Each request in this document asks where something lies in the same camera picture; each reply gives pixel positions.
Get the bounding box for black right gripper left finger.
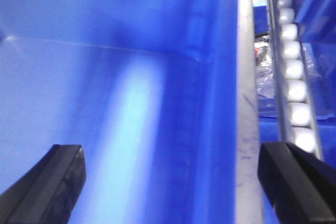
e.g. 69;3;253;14
1;144;86;223

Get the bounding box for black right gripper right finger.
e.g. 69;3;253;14
257;142;335;223

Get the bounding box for large blue bin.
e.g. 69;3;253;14
1;0;238;223
293;0;335;120

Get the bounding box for white roller conveyor track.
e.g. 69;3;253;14
267;0;324;161

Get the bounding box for clear plastic bag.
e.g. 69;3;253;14
254;31;275;102

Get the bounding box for steel guide rail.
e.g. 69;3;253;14
235;0;264;223

